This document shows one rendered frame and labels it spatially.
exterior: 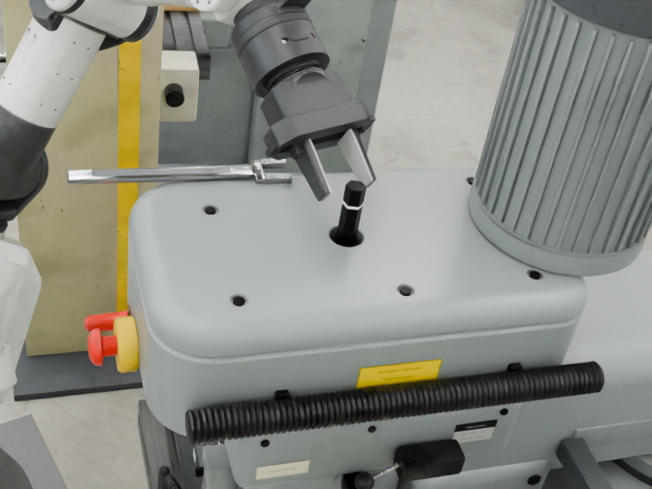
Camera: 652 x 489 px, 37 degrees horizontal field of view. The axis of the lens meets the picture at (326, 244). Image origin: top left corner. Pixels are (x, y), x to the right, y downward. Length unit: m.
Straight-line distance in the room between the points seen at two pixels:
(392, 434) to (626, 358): 0.30
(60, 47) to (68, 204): 1.83
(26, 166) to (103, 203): 1.75
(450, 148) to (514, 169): 3.87
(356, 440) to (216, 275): 0.26
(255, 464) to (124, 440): 2.22
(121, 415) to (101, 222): 0.65
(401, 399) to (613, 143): 0.33
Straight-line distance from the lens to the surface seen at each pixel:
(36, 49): 1.31
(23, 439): 2.79
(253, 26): 1.05
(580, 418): 1.25
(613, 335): 1.24
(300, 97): 1.02
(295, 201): 1.08
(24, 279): 1.38
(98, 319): 1.19
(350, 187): 1.00
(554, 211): 1.03
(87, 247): 3.22
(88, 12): 1.27
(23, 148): 1.35
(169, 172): 1.10
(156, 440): 2.07
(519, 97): 1.02
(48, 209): 3.11
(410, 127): 5.00
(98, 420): 3.35
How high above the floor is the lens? 2.52
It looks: 38 degrees down
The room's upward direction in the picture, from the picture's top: 10 degrees clockwise
